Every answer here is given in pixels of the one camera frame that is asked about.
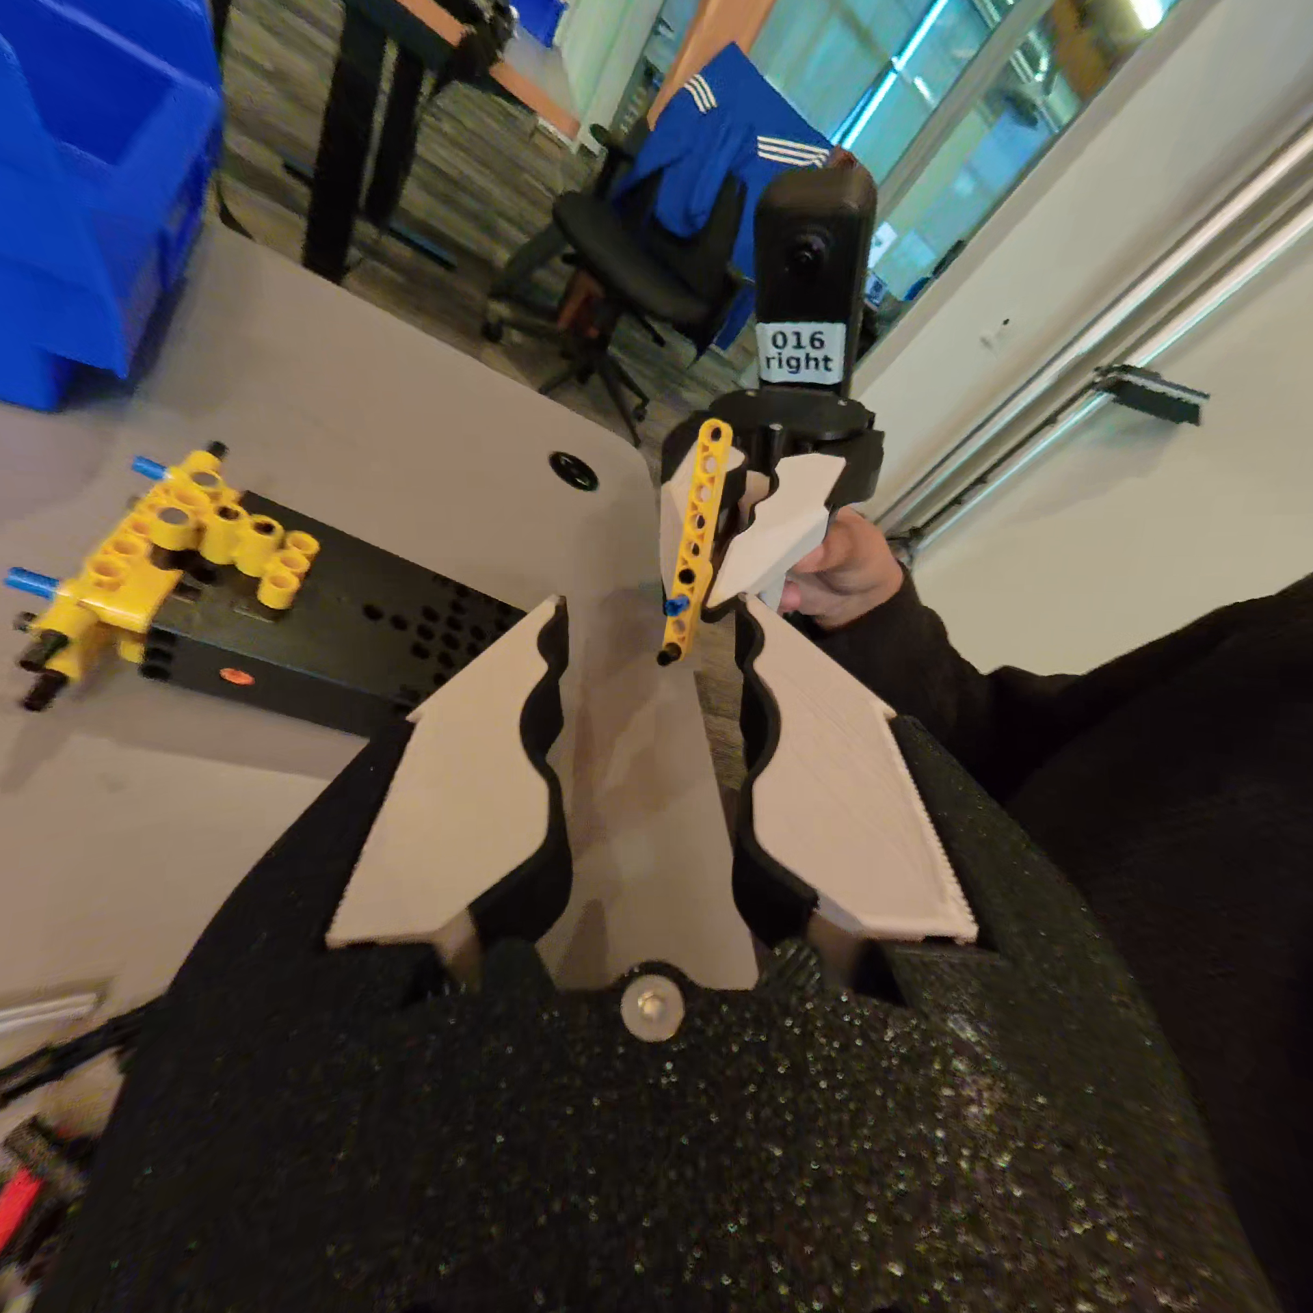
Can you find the round black desk grommet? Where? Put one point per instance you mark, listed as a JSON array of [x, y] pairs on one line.
[[574, 469]]

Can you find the pile of small building parts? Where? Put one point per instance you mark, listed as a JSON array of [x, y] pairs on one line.
[[30, 1179]]

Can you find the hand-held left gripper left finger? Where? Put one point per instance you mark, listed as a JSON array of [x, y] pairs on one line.
[[441, 810]]

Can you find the black office chair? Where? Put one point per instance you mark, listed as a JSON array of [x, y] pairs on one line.
[[637, 256]]

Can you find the yellow perforated beam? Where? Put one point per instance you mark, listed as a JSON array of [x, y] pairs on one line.
[[701, 513]]

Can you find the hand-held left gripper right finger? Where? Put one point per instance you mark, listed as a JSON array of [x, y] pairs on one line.
[[851, 810]]

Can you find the blue storage bin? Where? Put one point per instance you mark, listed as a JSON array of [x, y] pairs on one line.
[[93, 205]]

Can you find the black legged wooden desk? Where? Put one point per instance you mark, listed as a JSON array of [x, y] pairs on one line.
[[354, 153]]

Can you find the blue striped jacket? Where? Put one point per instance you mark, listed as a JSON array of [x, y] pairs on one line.
[[708, 153]]

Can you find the yellow and black brick assembly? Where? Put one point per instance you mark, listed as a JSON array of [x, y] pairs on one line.
[[338, 625]]

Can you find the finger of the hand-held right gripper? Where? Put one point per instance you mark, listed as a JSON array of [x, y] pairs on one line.
[[785, 522], [673, 533]]

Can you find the black wall bracket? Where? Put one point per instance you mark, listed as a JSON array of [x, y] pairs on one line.
[[1154, 395]]

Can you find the person's right forearm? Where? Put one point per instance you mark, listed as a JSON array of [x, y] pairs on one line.
[[974, 697]]

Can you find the person's right hand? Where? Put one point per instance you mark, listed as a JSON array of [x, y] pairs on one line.
[[851, 574]]

